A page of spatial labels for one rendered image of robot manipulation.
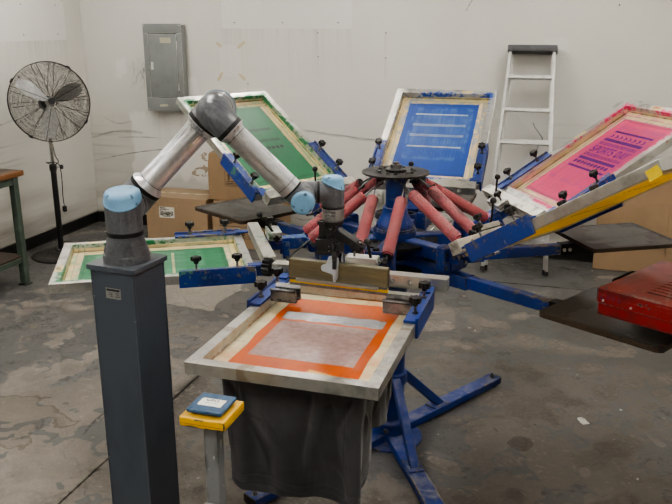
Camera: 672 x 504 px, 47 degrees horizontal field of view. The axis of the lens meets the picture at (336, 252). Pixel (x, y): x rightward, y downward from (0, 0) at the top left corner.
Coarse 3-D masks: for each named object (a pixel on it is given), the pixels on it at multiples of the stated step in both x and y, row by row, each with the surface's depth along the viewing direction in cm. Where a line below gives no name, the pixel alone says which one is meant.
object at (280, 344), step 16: (288, 304) 282; (304, 304) 282; (320, 304) 282; (336, 304) 282; (272, 320) 267; (288, 320) 267; (304, 320) 267; (256, 336) 253; (272, 336) 253; (288, 336) 253; (304, 336) 253; (240, 352) 241; (256, 352) 241; (272, 352) 241; (288, 352) 241; (304, 352) 241; (288, 368) 230
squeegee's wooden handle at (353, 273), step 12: (300, 264) 270; (312, 264) 269; (348, 264) 266; (360, 264) 266; (300, 276) 272; (312, 276) 270; (324, 276) 269; (348, 276) 266; (360, 276) 265; (372, 276) 264; (384, 276) 262; (384, 288) 263
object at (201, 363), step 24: (312, 288) 291; (264, 312) 274; (216, 336) 244; (408, 336) 245; (192, 360) 227; (216, 360) 227; (384, 360) 227; (264, 384) 220; (288, 384) 218; (312, 384) 215; (336, 384) 213; (360, 384) 212; (384, 384) 216
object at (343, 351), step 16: (352, 304) 282; (384, 320) 267; (320, 336) 253; (336, 336) 253; (352, 336) 253; (368, 336) 253; (384, 336) 253; (320, 352) 241; (336, 352) 241; (352, 352) 241; (368, 352) 241; (304, 368) 230; (320, 368) 230; (336, 368) 230; (352, 368) 230
